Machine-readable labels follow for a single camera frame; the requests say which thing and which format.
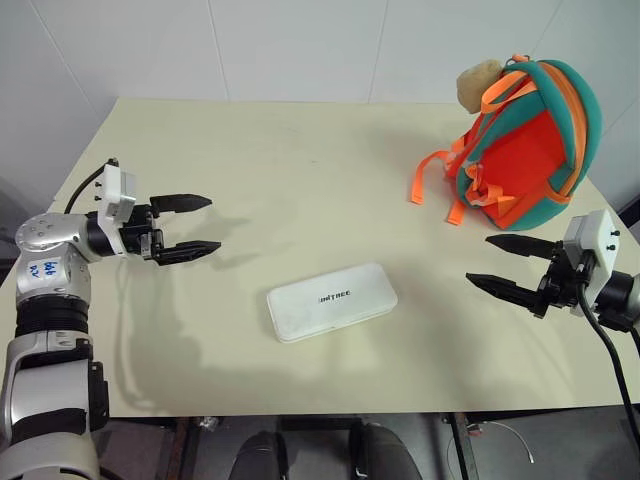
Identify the orange and teal backpack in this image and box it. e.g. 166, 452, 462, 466
410, 54, 605, 232

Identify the black metal table leg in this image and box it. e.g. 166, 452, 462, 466
442, 412, 479, 480

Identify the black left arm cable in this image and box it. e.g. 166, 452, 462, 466
64, 158, 120, 215

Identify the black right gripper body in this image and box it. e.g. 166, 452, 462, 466
531, 241, 597, 320

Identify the thin white floor cable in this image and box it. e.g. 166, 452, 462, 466
478, 422, 534, 464

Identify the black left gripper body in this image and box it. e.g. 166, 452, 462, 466
119, 202, 166, 265

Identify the beige plush lump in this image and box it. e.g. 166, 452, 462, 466
455, 58, 503, 115

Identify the dark rounded shape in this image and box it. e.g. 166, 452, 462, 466
348, 422, 426, 480
234, 430, 289, 480

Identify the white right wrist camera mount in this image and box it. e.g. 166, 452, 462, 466
562, 209, 622, 318

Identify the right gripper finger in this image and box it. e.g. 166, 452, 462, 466
484, 233, 559, 262
464, 272, 547, 317

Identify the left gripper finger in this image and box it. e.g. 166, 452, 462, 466
149, 192, 214, 218
152, 240, 223, 267

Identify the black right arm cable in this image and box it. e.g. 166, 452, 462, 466
574, 259, 640, 441

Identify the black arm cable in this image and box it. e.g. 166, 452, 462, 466
574, 259, 640, 441
64, 158, 120, 215

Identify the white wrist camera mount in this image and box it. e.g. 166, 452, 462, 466
562, 209, 622, 318
96, 162, 139, 257

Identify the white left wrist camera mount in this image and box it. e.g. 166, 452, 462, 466
96, 162, 139, 257

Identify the white rectangular case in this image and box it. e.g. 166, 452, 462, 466
266, 262, 400, 345

